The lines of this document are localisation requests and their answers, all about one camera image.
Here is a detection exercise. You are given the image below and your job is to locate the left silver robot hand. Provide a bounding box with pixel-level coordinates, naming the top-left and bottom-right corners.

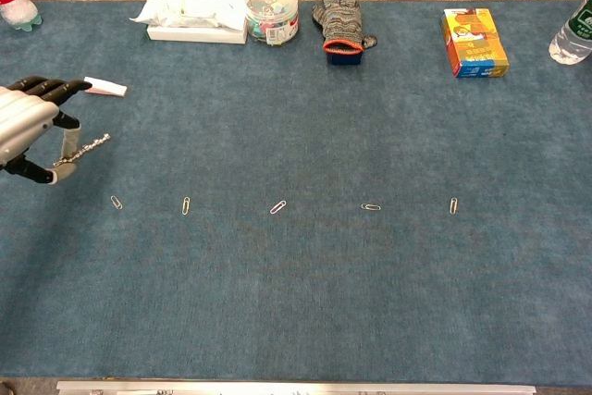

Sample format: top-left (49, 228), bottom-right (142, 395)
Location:
top-left (0, 75), bottom-right (93, 186)

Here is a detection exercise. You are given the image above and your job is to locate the white wedge block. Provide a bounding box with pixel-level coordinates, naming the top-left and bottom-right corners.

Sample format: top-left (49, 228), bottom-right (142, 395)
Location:
top-left (83, 76), bottom-right (129, 99)

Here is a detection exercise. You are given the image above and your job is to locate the white flat box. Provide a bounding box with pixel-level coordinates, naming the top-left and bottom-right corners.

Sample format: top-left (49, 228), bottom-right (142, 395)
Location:
top-left (146, 24), bottom-right (249, 45)

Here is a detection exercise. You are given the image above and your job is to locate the white wet wipes pack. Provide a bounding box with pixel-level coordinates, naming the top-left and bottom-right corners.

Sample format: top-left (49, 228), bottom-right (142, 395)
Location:
top-left (129, 0), bottom-right (252, 31)

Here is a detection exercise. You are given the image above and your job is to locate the clear jar of coloured clips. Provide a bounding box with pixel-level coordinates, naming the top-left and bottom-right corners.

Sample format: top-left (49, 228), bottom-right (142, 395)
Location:
top-left (243, 0), bottom-right (301, 47)

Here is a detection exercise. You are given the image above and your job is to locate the teal felt table mat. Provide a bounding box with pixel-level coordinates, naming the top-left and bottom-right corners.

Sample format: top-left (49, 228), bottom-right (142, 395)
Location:
top-left (0, 0), bottom-right (592, 387)

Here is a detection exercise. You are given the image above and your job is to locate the dark blue small box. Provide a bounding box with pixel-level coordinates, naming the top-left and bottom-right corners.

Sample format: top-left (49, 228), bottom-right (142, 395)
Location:
top-left (327, 45), bottom-right (364, 67)

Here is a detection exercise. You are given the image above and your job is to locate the grey knit glove orange cuff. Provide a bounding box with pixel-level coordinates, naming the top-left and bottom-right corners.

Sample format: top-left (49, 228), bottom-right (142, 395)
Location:
top-left (312, 0), bottom-right (379, 55)

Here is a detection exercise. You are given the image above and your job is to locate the orange and blue carton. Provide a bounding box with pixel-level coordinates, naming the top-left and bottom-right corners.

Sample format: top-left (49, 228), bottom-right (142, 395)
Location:
top-left (441, 7), bottom-right (511, 80)

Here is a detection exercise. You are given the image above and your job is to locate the green label water bottle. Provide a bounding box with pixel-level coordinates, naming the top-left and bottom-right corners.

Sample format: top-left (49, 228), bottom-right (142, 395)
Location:
top-left (548, 0), bottom-right (592, 66)

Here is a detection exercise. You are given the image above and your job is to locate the aluminium rail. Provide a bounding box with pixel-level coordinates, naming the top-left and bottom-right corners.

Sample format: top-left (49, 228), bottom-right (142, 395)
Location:
top-left (55, 380), bottom-right (537, 395)

